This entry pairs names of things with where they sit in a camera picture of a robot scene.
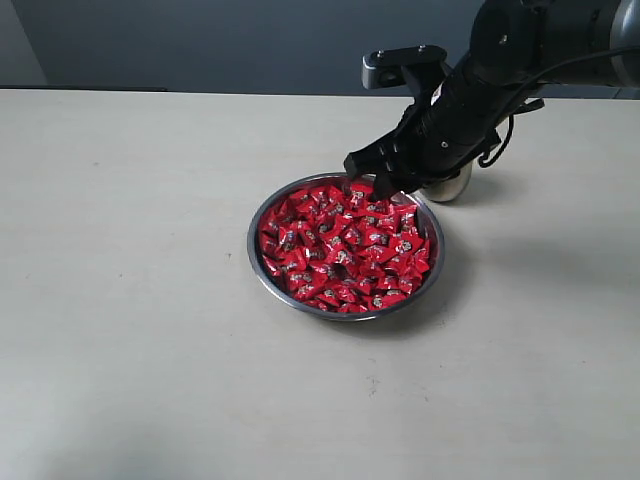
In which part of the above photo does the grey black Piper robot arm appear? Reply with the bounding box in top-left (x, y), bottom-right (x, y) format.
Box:
top-left (344, 0), bottom-right (639, 202)

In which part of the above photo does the small steel cup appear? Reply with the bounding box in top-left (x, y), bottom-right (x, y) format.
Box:
top-left (421, 163), bottom-right (473, 203)

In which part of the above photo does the round steel bowl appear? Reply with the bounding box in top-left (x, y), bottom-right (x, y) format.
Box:
top-left (246, 172), bottom-right (446, 323)

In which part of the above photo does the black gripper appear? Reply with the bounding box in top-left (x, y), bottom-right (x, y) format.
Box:
top-left (343, 54), bottom-right (544, 202)

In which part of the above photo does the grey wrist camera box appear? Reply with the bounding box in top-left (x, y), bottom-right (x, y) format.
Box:
top-left (361, 45), bottom-right (447, 93)

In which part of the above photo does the pile of red wrapped candies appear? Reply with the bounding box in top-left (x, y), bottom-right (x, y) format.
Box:
top-left (259, 182), bottom-right (434, 314)

